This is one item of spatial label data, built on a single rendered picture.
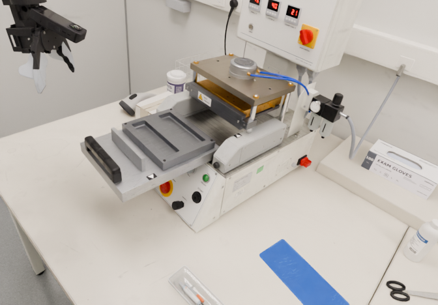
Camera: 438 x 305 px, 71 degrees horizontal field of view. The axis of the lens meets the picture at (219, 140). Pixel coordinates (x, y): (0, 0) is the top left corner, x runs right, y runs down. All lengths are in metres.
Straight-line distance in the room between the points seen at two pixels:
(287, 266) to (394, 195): 0.48
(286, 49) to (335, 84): 0.49
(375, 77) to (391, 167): 0.36
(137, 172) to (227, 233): 0.33
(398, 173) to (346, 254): 0.38
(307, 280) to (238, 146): 0.39
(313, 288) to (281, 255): 0.11
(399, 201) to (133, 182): 0.86
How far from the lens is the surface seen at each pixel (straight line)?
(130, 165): 0.77
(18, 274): 1.86
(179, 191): 0.93
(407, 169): 1.22
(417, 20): 1.30
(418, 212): 1.19
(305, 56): 0.95
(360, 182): 1.18
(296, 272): 0.90
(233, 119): 0.86
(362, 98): 1.40
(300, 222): 1.01
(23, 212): 1.04
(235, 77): 0.91
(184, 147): 0.79
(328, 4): 0.91
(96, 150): 0.77
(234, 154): 0.80
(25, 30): 0.84
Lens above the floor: 1.48
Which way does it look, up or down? 36 degrees down
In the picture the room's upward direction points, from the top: 8 degrees clockwise
